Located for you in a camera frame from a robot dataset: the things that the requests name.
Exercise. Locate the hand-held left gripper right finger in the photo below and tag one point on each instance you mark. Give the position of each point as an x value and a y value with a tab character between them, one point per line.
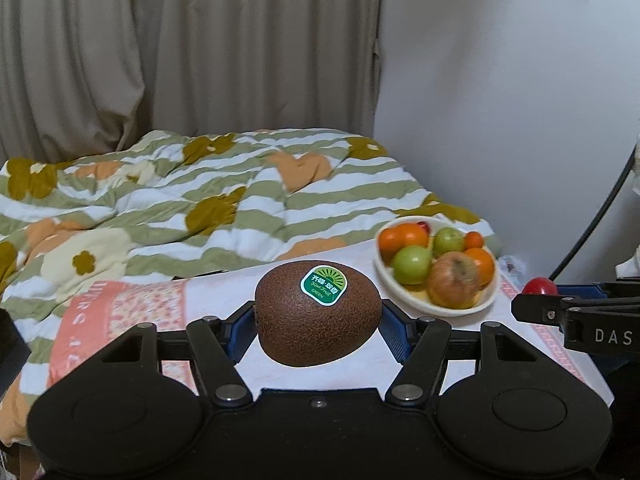
395	332

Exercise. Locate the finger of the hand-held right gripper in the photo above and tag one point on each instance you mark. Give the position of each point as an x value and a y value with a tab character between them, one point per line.
580	290
537	307

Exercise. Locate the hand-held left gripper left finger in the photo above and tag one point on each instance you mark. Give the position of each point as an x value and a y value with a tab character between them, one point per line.
239	340

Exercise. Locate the red cherry tomato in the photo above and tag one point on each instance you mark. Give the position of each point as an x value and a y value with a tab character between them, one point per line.
540	286
424	226

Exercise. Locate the cream oval bowl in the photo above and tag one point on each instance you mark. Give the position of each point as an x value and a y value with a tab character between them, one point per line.
395	290

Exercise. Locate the brown kiwi with green sticker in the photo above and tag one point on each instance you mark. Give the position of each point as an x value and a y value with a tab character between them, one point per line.
300	330

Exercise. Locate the small orange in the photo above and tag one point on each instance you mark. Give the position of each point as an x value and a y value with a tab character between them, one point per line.
484	267
474	240

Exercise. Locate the green jujube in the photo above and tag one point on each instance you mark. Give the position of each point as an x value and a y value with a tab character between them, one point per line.
411	265
447	242

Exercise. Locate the wrinkled red-yellow apple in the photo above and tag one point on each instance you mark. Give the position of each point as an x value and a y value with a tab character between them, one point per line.
452	280

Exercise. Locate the large orange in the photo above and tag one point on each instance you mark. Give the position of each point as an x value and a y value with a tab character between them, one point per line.
400	240

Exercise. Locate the pink floral printed cloth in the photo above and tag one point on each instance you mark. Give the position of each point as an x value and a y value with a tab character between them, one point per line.
210	295

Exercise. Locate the green striped floral blanket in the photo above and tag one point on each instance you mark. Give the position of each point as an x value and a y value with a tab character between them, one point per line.
200	185

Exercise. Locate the black box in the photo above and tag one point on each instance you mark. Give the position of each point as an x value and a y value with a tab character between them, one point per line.
10	350

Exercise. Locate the beige curtain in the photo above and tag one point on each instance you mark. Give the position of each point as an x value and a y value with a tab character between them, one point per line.
150	35

